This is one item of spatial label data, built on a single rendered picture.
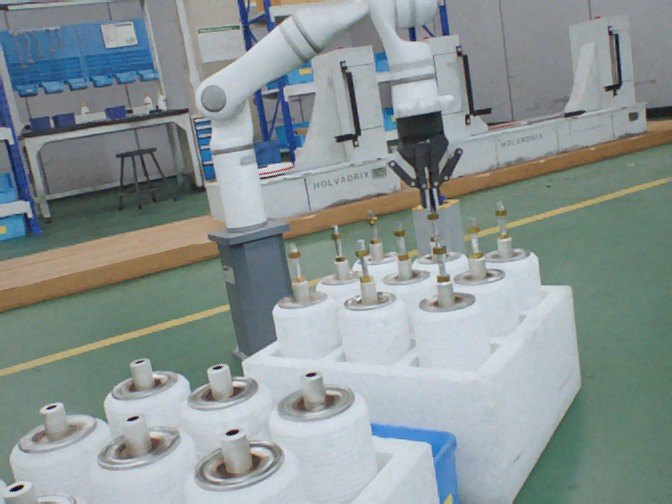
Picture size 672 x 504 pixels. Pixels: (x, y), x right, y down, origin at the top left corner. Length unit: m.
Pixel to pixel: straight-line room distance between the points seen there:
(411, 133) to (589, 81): 3.51
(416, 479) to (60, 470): 0.34
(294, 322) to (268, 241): 0.51
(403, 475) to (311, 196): 2.61
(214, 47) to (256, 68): 6.03
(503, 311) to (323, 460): 0.44
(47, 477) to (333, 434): 0.28
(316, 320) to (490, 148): 2.88
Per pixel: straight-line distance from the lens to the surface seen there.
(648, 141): 4.59
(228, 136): 1.51
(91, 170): 9.35
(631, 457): 1.06
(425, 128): 1.12
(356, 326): 0.95
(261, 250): 1.50
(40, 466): 0.74
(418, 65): 1.12
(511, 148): 3.91
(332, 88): 3.48
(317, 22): 1.44
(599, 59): 4.63
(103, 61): 7.04
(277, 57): 1.45
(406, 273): 1.07
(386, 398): 0.93
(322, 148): 3.43
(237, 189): 1.50
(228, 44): 7.54
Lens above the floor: 0.52
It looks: 11 degrees down
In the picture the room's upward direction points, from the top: 10 degrees counter-clockwise
